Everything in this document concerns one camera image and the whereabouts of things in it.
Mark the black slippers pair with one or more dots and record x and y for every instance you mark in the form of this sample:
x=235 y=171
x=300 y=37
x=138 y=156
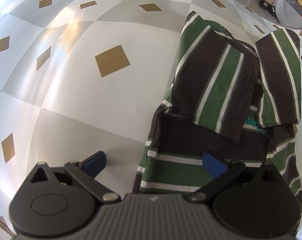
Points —
x=266 y=6

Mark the white cloth covered counter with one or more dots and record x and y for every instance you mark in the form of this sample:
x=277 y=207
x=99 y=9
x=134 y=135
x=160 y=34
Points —
x=289 y=13

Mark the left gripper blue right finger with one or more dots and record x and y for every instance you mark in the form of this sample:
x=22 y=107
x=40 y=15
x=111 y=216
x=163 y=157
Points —
x=223 y=174

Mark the checkered diamond pattern tablecloth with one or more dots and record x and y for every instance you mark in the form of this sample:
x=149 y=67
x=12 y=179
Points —
x=82 y=76

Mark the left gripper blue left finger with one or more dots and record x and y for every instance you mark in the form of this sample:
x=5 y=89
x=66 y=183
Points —
x=84 y=174

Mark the green brown striped shirt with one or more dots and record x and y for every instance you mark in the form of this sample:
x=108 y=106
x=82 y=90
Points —
x=236 y=100

